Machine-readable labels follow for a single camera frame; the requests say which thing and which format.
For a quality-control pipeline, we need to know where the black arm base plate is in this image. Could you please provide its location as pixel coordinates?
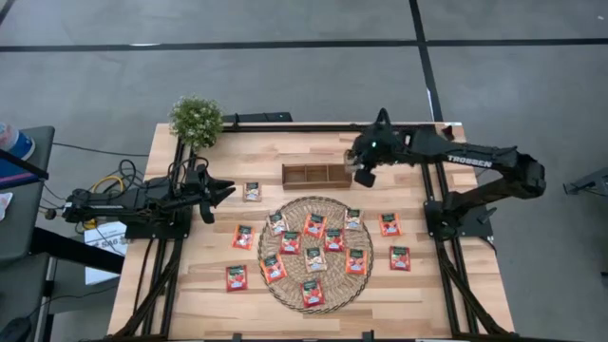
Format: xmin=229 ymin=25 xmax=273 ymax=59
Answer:
xmin=123 ymin=203 xmax=194 ymax=240
xmin=424 ymin=199 xmax=494 ymax=240

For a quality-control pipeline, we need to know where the black rounded object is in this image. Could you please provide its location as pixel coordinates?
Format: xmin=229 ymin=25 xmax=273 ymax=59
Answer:
xmin=0 ymin=315 xmax=32 ymax=342

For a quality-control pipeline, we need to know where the white printed paper sheet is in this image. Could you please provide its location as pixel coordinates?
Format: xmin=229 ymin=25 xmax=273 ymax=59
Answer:
xmin=84 ymin=220 xmax=130 ymax=257

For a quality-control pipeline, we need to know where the grey cabinet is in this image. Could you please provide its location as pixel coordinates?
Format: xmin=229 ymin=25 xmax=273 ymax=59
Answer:
xmin=0 ymin=251 xmax=53 ymax=342

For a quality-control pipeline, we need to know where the round woven straw placemat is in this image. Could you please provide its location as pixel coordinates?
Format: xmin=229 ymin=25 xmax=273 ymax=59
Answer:
xmin=257 ymin=196 xmax=375 ymax=314

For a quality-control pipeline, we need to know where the small white paper scrap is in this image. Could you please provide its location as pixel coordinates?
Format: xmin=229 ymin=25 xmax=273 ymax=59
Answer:
xmin=0 ymin=192 xmax=14 ymax=222

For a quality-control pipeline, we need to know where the black beam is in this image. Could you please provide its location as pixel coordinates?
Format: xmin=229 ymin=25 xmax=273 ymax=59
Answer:
xmin=30 ymin=226 xmax=125 ymax=276

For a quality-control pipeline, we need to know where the black cable bundle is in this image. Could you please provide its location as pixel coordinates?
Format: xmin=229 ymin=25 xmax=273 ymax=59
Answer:
xmin=40 ymin=159 xmax=149 ymax=235

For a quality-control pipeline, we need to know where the blue flat box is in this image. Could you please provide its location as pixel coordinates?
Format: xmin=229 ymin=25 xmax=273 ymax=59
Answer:
xmin=0 ymin=156 xmax=42 ymax=190

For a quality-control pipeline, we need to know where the small potted green plant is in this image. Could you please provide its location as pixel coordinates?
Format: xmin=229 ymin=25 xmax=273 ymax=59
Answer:
xmin=168 ymin=94 xmax=225 ymax=151

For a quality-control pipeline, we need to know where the grey side table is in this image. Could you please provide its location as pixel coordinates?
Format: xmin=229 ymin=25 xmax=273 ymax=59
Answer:
xmin=0 ymin=125 xmax=56 ymax=267

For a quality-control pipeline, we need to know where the grey metal stand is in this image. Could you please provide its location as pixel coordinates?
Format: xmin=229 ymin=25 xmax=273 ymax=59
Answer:
xmin=562 ymin=165 xmax=608 ymax=199

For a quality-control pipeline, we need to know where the yellow cable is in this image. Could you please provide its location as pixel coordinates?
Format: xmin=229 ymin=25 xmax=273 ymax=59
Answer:
xmin=88 ymin=174 xmax=125 ymax=230

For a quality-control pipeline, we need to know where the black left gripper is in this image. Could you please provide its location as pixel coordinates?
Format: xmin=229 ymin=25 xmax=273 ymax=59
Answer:
xmin=182 ymin=163 xmax=238 ymax=225

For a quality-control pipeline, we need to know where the thin black cable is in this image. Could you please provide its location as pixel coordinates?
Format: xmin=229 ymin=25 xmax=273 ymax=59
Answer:
xmin=51 ymin=141 xmax=151 ymax=158

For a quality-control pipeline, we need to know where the black rod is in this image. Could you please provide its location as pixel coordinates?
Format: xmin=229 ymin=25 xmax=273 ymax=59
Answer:
xmin=0 ymin=148 xmax=50 ymax=181

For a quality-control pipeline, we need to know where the blue and white bottle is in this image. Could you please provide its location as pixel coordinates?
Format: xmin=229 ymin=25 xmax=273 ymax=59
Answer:
xmin=0 ymin=122 xmax=37 ymax=162

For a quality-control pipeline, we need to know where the brown wooden compartment box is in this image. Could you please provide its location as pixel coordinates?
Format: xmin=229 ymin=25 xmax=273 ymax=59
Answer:
xmin=281 ymin=163 xmax=354 ymax=191

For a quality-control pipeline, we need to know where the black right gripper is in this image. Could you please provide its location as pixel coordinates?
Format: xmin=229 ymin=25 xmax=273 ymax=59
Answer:
xmin=347 ymin=125 xmax=409 ymax=189

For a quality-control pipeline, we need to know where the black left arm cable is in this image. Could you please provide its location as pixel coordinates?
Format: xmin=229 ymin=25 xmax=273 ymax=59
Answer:
xmin=168 ymin=155 xmax=210 ymax=191

